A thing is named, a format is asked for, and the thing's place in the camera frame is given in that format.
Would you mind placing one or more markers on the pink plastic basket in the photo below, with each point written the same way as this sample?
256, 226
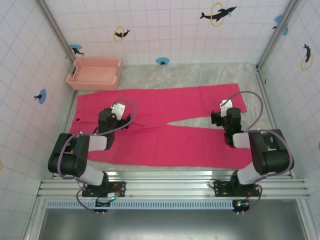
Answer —
93, 75

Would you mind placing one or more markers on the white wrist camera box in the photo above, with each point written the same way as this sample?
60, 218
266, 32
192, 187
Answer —
118, 108
225, 105

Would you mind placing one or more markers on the blue circle diver sticker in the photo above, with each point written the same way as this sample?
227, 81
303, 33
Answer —
42, 96

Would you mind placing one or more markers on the aluminium frame post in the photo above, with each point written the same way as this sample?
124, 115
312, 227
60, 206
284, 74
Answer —
276, 35
56, 31

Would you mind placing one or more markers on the pink long pants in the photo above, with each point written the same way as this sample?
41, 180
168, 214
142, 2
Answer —
162, 147

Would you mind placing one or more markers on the blue circle shark sticker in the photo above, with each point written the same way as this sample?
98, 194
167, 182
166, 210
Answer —
75, 48

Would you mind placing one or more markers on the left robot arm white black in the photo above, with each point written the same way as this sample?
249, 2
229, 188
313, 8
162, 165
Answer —
82, 146

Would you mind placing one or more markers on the aluminium mounting rail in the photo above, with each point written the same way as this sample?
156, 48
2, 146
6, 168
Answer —
170, 186

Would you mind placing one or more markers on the blue oval fin sticker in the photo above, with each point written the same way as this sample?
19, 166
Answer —
162, 60

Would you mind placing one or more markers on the aluminium side rail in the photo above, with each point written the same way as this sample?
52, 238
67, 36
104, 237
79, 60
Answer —
268, 105

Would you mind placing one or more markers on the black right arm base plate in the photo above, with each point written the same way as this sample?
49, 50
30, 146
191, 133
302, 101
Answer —
222, 187

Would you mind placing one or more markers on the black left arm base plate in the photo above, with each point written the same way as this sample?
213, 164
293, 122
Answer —
117, 188

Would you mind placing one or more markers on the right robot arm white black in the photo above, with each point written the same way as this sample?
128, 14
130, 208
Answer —
267, 155

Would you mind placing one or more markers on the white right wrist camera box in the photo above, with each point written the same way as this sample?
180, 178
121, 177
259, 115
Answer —
225, 105

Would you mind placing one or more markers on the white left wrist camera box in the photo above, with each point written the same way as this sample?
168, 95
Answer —
118, 108

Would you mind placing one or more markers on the blue patch sticker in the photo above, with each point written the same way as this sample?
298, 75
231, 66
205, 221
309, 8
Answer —
278, 18

